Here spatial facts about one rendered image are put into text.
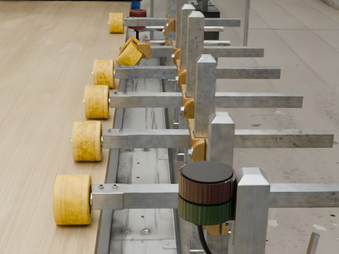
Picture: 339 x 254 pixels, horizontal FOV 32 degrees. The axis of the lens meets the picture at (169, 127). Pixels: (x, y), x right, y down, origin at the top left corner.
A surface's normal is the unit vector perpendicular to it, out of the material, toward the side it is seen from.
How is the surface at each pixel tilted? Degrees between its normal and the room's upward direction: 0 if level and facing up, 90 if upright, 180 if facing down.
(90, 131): 41
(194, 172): 0
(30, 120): 0
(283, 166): 0
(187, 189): 90
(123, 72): 90
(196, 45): 90
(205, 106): 90
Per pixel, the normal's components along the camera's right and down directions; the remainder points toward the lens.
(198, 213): -0.31, 0.33
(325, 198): 0.04, 0.36
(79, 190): 0.04, -0.50
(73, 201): 0.04, -0.04
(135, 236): 0.01, -0.93
